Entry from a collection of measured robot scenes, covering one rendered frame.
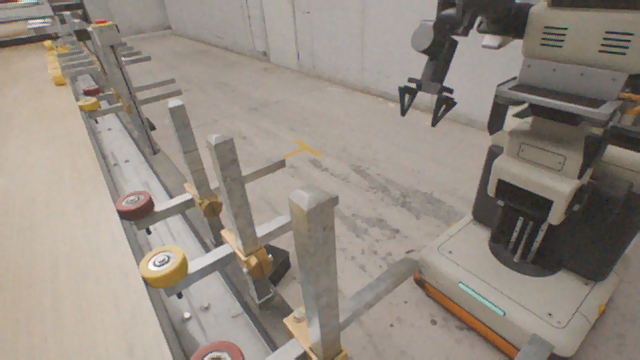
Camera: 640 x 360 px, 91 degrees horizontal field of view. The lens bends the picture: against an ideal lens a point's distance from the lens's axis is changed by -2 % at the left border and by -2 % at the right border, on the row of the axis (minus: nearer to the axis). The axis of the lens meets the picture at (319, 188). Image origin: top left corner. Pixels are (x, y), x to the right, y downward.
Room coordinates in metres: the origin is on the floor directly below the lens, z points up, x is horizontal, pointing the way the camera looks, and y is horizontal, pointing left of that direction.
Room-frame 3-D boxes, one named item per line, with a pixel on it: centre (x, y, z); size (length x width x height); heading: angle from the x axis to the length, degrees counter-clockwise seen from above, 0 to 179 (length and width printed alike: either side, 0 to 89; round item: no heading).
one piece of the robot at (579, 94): (0.75, -0.61, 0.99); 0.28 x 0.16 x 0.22; 35
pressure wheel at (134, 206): (0.62, 0.45, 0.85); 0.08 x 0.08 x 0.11
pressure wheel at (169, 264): (0.42, 0.30, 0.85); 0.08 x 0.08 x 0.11
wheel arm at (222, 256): (0.53, 0.14, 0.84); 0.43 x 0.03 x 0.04; 125
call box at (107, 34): (1.28, 0.72, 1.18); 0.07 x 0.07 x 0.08; 35
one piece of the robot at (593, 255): (0.96, -0.92, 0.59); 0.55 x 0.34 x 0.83; 35
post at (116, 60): (1.28, 0.72, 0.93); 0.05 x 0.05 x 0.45; 35
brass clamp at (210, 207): (0.69, 0.31, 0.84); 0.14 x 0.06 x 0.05; 35
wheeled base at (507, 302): (0.91, -0.85, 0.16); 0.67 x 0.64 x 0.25; 125
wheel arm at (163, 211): (0.74, 0.28, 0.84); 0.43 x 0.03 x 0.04; 125
